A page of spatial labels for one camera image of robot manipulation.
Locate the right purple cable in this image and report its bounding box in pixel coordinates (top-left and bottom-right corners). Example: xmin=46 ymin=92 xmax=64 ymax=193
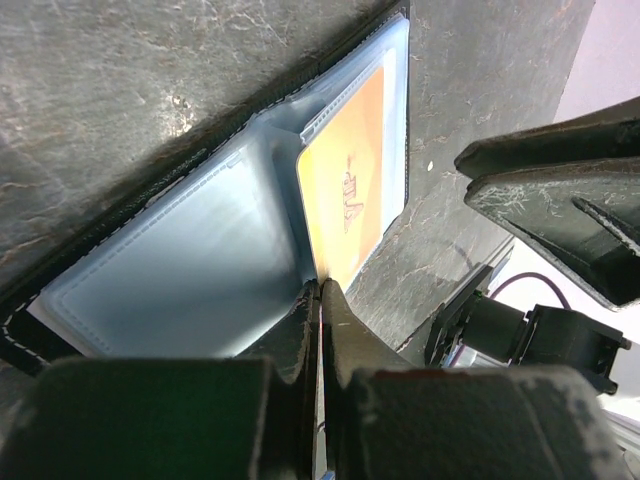
xmin=497 ymin=271 xmax=571 ymax=311

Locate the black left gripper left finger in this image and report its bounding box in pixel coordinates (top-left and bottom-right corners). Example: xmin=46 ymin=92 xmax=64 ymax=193
xmin=1 ymin=281 xmax=320 ymax=479

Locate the gold VIP card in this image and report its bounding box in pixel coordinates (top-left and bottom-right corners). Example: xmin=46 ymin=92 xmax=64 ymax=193
xmin=297 ymin=67 xmax=385 ymax=289

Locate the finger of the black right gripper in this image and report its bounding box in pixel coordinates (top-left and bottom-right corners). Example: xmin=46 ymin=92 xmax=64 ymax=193
xmin=454 ymin=97 xmax=639 ymax=180

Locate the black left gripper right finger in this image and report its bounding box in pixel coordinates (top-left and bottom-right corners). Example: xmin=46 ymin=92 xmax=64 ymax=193
xmin=322 ymin=280 xmax=625 ymax=479

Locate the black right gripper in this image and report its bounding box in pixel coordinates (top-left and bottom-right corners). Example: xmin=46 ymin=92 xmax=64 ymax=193
xmin=423 ymin=158 xmax=639 ymax=395

